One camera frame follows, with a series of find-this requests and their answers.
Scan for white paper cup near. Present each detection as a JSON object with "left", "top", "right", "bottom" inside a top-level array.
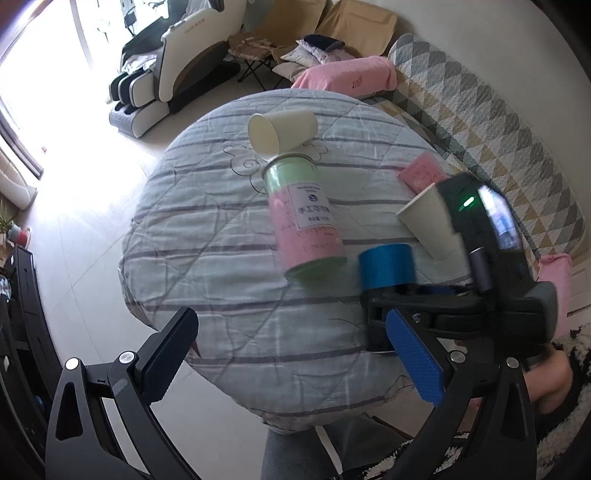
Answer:
[{"left": 397, "top": 184, "right": 462, "bottom": 260}]

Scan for blue and black can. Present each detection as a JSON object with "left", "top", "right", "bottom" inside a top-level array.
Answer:
[{"left": 359, "top": 243, "right": 417, "bottom": 292}]

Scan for person's right hand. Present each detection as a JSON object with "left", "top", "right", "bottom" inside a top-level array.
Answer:
[{"left": 524, "top": 344, "right": 573, "bottom": 415}]

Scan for tan folding chair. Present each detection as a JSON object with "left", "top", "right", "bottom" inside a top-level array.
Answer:
[
  {"left": 228, "top": 0, "right": 329, "bottom": 91},
  {"left": 313, "top": 1, "right": 398, "bottom": 58}
]

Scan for pink cloth on sofa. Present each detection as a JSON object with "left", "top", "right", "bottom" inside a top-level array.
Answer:
[{"left": 538, "top": 253, "right": 572, "bottom": 339}]

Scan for tan folding chair right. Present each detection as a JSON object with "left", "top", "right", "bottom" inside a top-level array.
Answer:
[{"left": 313, "top": 1, "right": 398, "bottom": 58}]

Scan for white paper cup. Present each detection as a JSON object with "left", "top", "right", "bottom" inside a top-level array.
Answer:
[
  {"left": 247, "top": 108, "right": 318, "bottom": 159},
  {"left": 397, "top": 184, "right": 462, "bottom": 260}
]

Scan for triangle patterned sofa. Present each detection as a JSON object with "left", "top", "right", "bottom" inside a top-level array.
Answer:
[{"left": 368, "top": 33, "right": 588, "bottom": 265}]

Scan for white pillows on chair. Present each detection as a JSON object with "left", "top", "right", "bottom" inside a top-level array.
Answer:
[{"left": 273, "top": 40, "right": 355, "bottom": 82}]

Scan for striped quilted table cover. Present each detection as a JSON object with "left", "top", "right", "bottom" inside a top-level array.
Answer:
[{"left": 119, "top": 89, "right": 468, "bottom": 431}]

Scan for pink and green canister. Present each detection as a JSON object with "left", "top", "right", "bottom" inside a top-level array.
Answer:
[{"left": 262, "top": 153, "right": 346, "bottom": 281}]

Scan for white paper cup far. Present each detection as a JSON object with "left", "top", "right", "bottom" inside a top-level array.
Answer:
[{"left": 247, "top": 108, "right": 318, "bottom": 159}]

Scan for white massage chair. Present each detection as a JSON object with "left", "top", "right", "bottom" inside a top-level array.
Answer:
[{"left": 109, "top": 1, "right": 246, "bottom": 139}]

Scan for potted green plant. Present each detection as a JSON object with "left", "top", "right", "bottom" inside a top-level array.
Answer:
[{"left": 0, "top": 201, "right": 20, "bottom": 243}]

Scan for tan folding chair left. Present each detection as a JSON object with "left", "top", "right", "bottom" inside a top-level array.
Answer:
[{"left": 228, "top": 0, "right": 329, "bottom": 91}]

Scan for white standing air conditioner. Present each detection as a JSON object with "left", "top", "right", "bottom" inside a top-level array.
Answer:
[{"left": 0, "top": 151, "right": 37, "bottom": 211}]

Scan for dark navy cushion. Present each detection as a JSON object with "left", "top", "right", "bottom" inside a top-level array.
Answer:
[{"left": 304, "top": 34, "right": 345, "bottom": 52}]

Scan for pink plastic cup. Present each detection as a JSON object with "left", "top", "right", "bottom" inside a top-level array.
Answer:
[{"left": 398, "top": 151, "right": 448, "bottom": 194}]

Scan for black tv stand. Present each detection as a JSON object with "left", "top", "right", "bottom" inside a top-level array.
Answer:
[{"left": 1, "top": 246, "right": 57, "bottom": 479}]

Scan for pink towel on armrest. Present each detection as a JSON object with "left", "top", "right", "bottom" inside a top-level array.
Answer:
[{"left": 293, "top": 56, "right": 398, "bottom": 99}]

